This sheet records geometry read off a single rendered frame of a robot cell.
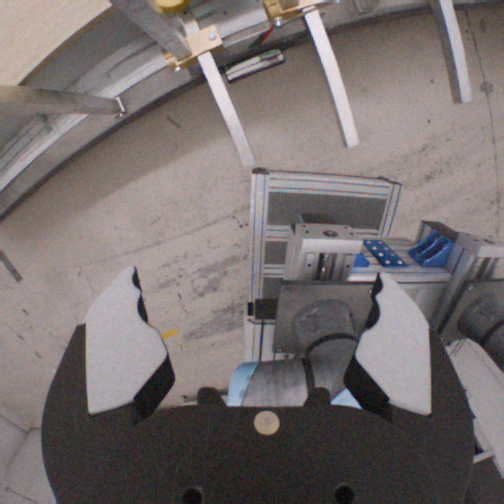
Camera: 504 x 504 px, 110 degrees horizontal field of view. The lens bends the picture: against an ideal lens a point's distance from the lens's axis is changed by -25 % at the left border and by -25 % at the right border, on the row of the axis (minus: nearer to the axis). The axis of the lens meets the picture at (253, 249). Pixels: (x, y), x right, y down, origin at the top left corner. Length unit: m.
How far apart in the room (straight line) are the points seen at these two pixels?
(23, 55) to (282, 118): 1.16
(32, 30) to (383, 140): 1.61
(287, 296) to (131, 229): 1.41
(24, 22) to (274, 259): 1.41
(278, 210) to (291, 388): 1.02
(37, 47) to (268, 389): 0.87
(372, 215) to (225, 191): 0.88
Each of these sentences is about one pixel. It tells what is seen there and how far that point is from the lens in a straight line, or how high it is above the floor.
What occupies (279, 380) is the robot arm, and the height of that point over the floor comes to 1.21.
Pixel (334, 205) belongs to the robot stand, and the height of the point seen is 0.21.
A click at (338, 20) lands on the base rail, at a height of 0.70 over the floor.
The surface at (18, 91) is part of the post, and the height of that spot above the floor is 1.08.
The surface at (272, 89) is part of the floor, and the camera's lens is 1.46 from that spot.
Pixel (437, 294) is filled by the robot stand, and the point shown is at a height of 0.95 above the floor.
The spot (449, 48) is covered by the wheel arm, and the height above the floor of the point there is 0.95.
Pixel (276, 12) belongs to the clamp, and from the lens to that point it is 0.63.
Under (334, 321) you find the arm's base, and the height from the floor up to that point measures 1.10.
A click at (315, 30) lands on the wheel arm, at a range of 0.63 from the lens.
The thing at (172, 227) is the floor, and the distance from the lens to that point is 1.64.
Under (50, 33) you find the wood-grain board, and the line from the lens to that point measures 0.75.
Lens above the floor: 1.43
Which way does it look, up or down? 62 degrees down
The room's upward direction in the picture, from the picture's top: 180 degrees clockwise
